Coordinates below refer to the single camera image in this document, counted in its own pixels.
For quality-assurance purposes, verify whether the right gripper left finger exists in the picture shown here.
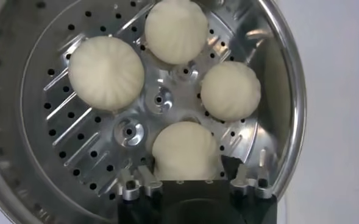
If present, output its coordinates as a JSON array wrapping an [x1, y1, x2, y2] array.
[[116, 164, 165, 201]]

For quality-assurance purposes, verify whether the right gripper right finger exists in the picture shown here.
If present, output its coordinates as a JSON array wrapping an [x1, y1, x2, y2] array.
[[221, 154, 274, 200]]

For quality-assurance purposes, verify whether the white steamed baozi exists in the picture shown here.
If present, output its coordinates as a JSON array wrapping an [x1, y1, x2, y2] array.
[[144, 0, 209, 65], [68, 35, 146, 112], [200, 60, 261, 122], [151, 121, 221, 181]]

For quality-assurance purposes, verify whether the stainless steel steamer basket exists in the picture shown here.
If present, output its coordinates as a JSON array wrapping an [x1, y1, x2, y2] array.
[[0, 0, 308, 224]]

